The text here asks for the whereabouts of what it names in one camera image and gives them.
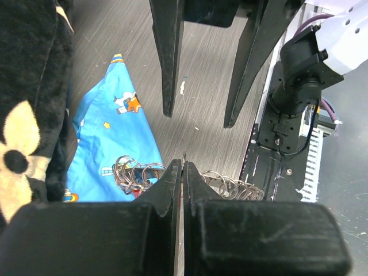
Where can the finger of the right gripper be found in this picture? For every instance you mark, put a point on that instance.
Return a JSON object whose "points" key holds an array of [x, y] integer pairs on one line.
{"points": [[266, 23], [167, 28]]}

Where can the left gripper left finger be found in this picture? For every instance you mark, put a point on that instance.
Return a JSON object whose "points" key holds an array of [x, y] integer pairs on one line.
{"points": [[116, 238]]}

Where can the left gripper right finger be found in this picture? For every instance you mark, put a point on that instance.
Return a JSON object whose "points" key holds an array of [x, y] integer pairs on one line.
{"points": [[227, 237]]}

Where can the large metal keyring with rings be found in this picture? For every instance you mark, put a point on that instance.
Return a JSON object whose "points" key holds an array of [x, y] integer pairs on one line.
{"points": [[135, 178]]}

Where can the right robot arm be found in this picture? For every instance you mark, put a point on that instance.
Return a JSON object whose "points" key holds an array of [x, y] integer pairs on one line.
{"points": [[341, 39]]}

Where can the blue cartoon print cloth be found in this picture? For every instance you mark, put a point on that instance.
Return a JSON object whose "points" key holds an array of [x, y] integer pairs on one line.
{"points": [[113, 135]]}

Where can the black floral plush pillow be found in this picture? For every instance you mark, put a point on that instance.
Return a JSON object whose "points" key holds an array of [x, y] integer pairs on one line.
{"points": [[36, 62]]}

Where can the white slotted cable duct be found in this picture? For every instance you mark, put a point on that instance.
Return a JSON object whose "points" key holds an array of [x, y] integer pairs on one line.
{"points": [[311, 180]]}

